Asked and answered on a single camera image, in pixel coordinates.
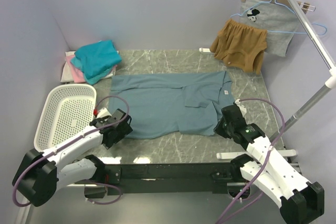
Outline teal folded t shirt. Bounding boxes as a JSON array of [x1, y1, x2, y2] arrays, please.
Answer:
[[70, 40, 122, 85]]

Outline grey panda shirt hanging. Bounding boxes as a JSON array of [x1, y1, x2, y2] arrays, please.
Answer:
[[239, 0, 300, 57]]

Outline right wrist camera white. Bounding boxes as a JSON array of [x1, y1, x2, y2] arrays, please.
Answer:
[[234, 99, 247, 117]]

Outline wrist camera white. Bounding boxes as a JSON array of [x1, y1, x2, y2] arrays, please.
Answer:
[[234, 99, 247, 117], [93, 108, 111, 118]]

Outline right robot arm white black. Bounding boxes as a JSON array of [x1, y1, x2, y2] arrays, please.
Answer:
[[214, 104, 324, 223]]

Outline grey-blue t shirt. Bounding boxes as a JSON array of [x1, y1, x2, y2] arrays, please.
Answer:
[[109, 71, 235, 139]]

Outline metal clothes rack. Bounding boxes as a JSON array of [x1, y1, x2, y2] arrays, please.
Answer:
[[199, 0, 336, 159]]

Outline white plastic laundry basket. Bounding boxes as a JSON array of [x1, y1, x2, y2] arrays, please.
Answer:
[[34, 84, 97, 152]]

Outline pink folded t shirt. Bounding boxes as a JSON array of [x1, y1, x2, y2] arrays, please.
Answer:
[[66, 55, 86, 83]]

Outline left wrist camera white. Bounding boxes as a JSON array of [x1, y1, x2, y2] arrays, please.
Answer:
[[93, 108, 111, 118]]

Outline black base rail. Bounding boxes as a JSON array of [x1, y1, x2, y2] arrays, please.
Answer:
[[73, 163, 263, 204]]

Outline brown shorts hanging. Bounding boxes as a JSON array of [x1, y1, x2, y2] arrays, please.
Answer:
[[209, 19, 267, 74]]

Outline white folded t shirt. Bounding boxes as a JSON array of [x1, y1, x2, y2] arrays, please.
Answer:
[[60, 50, 117, 82]]

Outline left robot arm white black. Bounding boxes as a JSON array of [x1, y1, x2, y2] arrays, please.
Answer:
[[12, 109, 132, 207]]

